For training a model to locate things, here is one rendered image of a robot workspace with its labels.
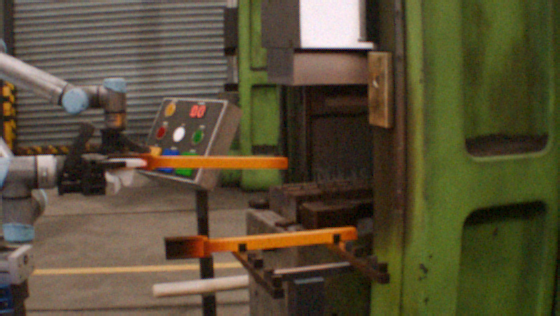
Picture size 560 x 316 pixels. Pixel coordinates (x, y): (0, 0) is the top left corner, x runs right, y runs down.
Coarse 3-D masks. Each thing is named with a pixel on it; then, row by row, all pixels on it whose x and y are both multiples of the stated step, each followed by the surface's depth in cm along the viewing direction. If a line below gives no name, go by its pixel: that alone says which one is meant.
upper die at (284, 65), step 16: (272, 48) 195; (288, 48) 185; (304, 48) 182; (320, 48) 184; (336, 48) 185; (352, 48) 187; (272, 64) 196; (288, 64) 185; (304, 64) 183; (320, 64) 184; (336, 64) 186; (352, 64) 188; (272, 80) 197; (288, 80) 186; (304, 80) 183; (320, 80) 185; (336, 80) 187; (352, 80) 188; (368, 80) 190
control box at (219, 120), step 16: (160, 112) 250; (176, 112) 244; (192, 112) 238; (208, 112) 233; (224, 112) 229; (240, 112) 234; (176, 128) 240; (192, 128) 235; (208, 128) 229; (224, 128) 229; (160, 144) 242; (176, 144) 237; (192, 144) 231; (208, 144) 226; (224, 144) 230; (160, 176) 236; (176, 176) 230; (192, 176) 225; (208, 176) 227
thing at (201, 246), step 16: (176, 240) 150; (192, 240) 151; (208, 240) 151; (224, 240) 153; (240, 240) 153; (256, 240) 154; (272, 240) 155; (288, 240) 156; (304, 240) 157; (320, 240) 158; (176, 256) 151; (192, 256) 151; (208, 256) 151
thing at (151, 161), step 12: (108, 156) 157; (120, 156) 158; (132, 156) 159; (144, 156) 160; (156, 156) 163; (168, 156) 164; (180, 156) 166; (144, 168) 160; (252, 168) 169; (264, 168) 170; (276, 168) 171
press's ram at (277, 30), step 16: (272, 0) 193; (288, 0) 182; (304, 0) 175; (320, 0) 177; (336, 0) 178; (352, 0) 180; (272, 16) 193; (288, 16) 183; (304, 16) 176; (320, 16) 177; (336, 16) 179; (352, 16) 180; (272, 32) 194; (288, 32) 183; (304, 32) 176; (320, 32) 178; (336, 32) 179; (352, 32) 181; (368, 48) 183
